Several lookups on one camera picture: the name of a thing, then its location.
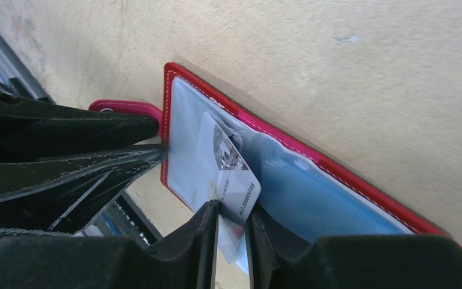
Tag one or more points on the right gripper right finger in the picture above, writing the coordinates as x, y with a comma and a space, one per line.
278, 258

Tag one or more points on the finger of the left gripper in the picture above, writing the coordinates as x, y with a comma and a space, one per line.
31, 130
63, 195

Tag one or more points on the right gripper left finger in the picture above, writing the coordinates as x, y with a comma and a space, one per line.
183, 259

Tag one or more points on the red card holder wallet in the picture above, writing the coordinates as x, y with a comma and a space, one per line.
301, 188

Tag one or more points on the black front table rail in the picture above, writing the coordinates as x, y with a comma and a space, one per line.
123, 218

